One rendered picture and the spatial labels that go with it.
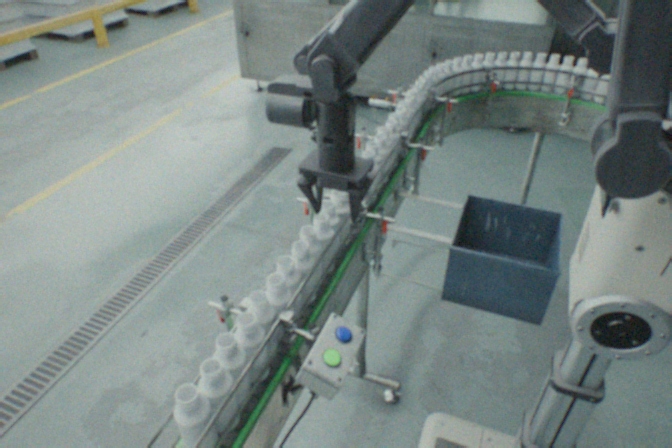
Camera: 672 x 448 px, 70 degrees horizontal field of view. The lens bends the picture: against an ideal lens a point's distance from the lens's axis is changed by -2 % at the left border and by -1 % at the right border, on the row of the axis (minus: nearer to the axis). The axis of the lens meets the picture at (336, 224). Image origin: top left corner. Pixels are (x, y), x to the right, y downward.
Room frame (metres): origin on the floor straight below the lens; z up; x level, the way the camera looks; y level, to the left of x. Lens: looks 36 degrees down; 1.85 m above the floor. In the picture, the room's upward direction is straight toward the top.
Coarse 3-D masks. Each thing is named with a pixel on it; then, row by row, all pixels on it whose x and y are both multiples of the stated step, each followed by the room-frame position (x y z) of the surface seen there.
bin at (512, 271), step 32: (480, 224) 1.37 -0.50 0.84; (512, 224) 1.33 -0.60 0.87; (544, 224) 1.29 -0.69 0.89; (480, 256) 1.07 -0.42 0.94; (512, 256) 1.32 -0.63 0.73; (544, 256) 1.28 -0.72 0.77; (448, 288) 1.10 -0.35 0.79; (480, 288) 1.07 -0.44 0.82; (512, 288) 1.04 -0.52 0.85; (544, 288) 1.00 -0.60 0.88
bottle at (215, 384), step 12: (216, 360) 0.53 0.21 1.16; (204, 372) 0.52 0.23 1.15; (216, 372) 0.51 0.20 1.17; (228, 372) 0.54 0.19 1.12; (204, 384) 0.51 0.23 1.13; (216, 384) 0.50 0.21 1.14; (228, 384) 0.51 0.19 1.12; (216, 396) 0.49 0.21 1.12; (216, 408) 0.49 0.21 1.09; (228, 408) 0.50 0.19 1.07; (228, 420) 0.49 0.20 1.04
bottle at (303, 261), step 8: (296, 248) 0.86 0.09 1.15; (304, 248) 0.86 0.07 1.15; (296, 256) 0.83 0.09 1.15; (304, 256) 0.83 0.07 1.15; (296, 264) 0.83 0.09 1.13; (304, 264) 0.83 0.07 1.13; (312, 264) 0.84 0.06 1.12; (304, 272) 0.82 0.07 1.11; (312, 280) 0.83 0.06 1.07; (304, 288) 0.82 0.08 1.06; (312, 288) 0.83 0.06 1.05; (304, 296) 0.82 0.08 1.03
